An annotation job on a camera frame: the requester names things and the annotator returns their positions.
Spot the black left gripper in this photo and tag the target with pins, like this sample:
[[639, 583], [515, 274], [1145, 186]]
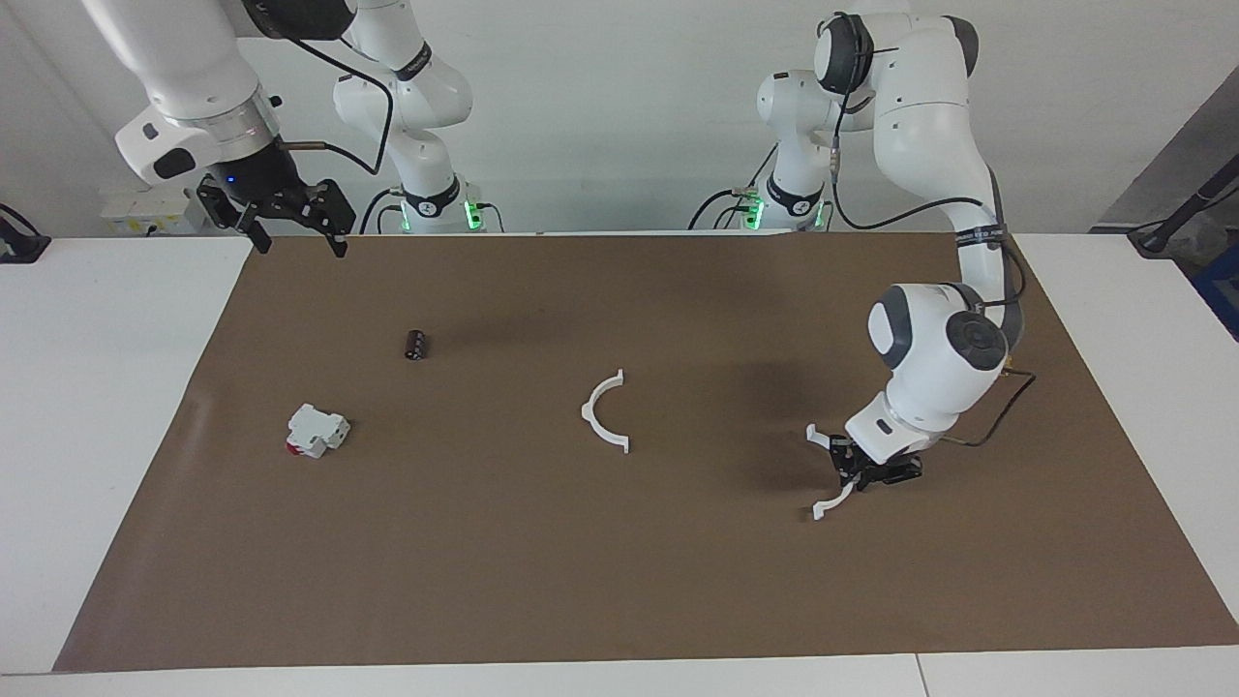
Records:
[[895, 471]]

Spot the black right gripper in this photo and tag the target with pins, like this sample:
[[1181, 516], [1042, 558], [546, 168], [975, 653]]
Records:
[[281, 205]]

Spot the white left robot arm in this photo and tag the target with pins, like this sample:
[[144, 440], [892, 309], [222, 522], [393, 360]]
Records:
[[920, 97]]

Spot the small black connector block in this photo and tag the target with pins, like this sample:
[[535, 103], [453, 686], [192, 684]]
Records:
[[416, 346]]

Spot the white circuit breaker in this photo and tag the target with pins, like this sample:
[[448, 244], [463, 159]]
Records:
[[315, 428]]

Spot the brown table mat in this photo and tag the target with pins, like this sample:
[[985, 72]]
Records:
[[581, 561]]

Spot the blue crate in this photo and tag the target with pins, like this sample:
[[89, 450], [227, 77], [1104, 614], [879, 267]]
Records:
[[1224, 290]]

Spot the black stand leg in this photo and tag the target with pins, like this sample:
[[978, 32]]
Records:
[[1186, 208]]

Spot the black clamp mount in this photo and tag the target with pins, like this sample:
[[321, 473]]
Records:
[[24, 250]]

